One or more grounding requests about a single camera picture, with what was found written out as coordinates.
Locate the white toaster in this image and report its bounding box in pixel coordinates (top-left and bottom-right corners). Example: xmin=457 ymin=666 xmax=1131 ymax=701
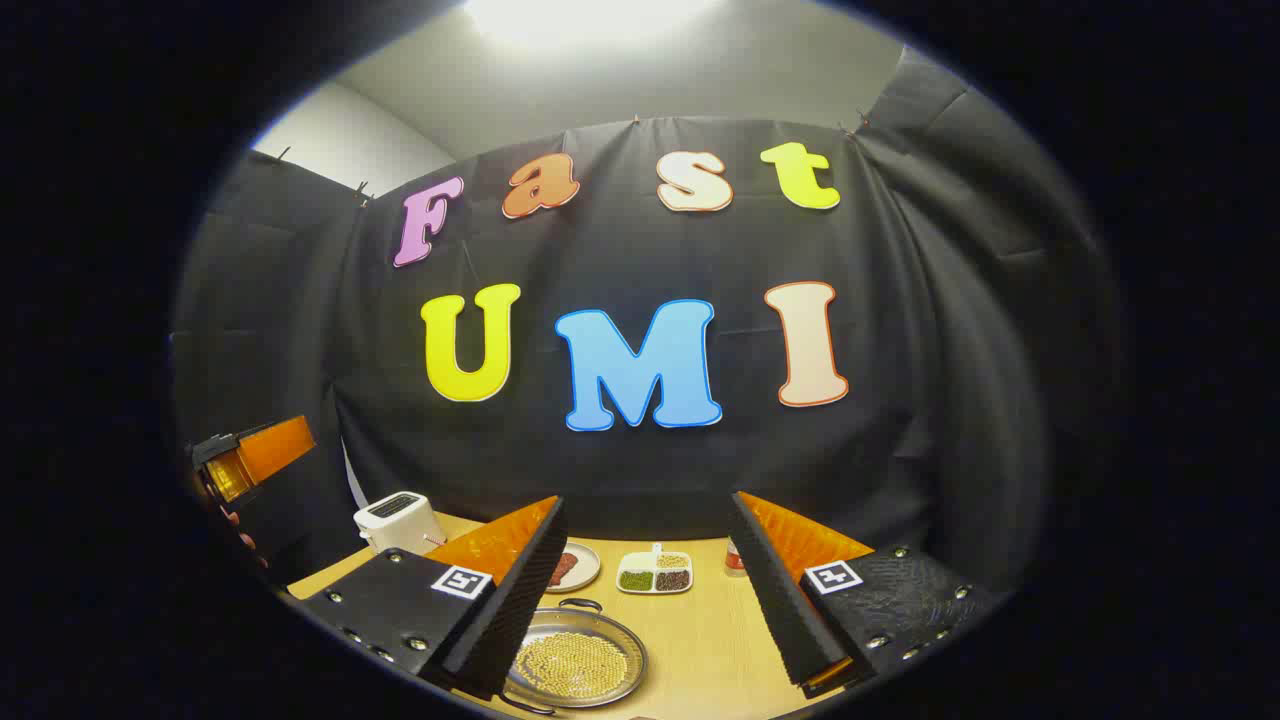
xmin=353 ymin=492 xmax=448 ymax=556

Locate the black backdrop cloth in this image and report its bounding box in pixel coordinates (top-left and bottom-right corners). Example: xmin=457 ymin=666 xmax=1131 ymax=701
xmin=170 ymin=45 xmax=1131 ymax=601

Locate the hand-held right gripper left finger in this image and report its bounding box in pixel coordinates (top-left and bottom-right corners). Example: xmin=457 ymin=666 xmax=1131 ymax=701
xmin=290 ymin=495 xmax=568 ymax=701

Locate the pile of soybeans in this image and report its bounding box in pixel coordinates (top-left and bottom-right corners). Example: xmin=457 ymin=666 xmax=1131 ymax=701
xmin=515 ymin=632 xmax=629 ymax=701

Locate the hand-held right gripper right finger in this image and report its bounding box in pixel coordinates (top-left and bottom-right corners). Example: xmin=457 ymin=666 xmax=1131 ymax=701
xmin=727 ymin=491 xmax=1006 ymax=699

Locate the steel pot with black handles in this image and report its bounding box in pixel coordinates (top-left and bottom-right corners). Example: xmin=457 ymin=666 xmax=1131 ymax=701
xmin=500 ymin=598 xmax=649 ymax=716

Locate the round white plate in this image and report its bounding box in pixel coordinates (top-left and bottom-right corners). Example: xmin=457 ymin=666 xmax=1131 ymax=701
xmin=545 ymin=542 xmax=602 ymax=595

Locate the white divided dish with beans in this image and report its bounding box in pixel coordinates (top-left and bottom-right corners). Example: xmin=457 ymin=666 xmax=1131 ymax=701
xmin=616 ymin=543 xmax=694 ymax=596

